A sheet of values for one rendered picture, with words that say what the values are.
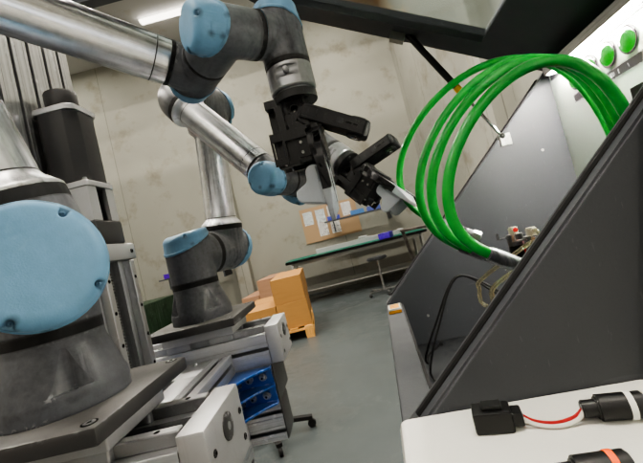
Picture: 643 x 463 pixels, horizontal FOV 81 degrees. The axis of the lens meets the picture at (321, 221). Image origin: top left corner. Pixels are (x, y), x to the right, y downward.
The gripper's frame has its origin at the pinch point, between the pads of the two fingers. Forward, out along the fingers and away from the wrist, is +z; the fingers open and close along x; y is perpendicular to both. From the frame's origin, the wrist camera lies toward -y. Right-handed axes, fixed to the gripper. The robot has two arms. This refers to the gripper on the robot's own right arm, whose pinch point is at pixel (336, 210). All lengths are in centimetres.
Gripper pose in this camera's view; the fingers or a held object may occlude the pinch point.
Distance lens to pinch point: 60.7
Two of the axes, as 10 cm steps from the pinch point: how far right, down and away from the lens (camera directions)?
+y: -9.6, 2.4, 1.4
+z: 2.4, 9.7, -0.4
